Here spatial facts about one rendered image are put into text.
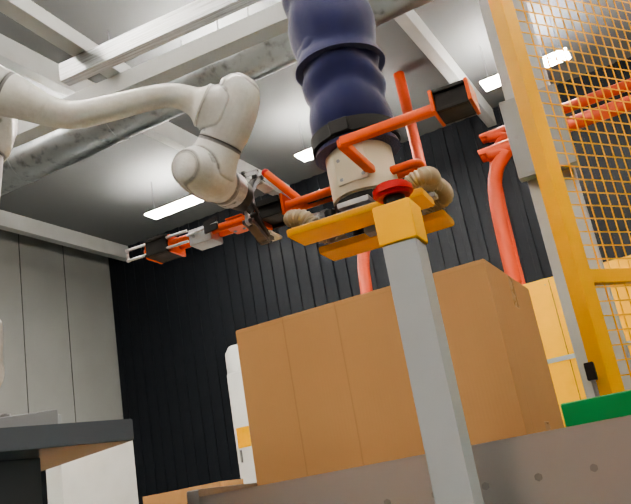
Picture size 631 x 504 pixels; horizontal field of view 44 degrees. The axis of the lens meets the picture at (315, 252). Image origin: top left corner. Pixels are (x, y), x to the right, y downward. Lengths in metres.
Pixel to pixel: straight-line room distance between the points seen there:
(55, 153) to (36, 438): 8.25
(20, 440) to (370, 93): 1.12
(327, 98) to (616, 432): 1.04
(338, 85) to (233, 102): 0.33
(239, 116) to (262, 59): 6.38
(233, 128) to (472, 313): 0.65
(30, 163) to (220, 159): 8.17
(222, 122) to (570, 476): 0.99
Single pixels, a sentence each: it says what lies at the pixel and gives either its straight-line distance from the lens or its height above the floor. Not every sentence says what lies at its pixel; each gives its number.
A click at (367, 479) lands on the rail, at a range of 1.47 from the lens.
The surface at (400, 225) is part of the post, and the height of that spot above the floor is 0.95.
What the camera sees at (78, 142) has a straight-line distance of 9.35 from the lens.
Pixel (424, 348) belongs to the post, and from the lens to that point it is 1.25.
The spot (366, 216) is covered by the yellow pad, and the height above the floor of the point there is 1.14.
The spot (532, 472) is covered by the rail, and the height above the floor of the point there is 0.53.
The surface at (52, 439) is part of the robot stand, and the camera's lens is 1.43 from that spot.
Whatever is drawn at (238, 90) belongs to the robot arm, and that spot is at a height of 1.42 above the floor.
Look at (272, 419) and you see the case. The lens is 1.74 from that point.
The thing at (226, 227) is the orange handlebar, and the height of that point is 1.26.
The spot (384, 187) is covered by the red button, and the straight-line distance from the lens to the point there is 1.32.
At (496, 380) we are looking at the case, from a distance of 1.55.
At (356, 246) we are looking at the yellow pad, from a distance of 1.99.
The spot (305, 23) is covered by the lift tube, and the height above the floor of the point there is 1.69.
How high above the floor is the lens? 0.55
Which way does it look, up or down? 17 degrees up
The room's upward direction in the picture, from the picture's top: 10 degrees counter-clockwise
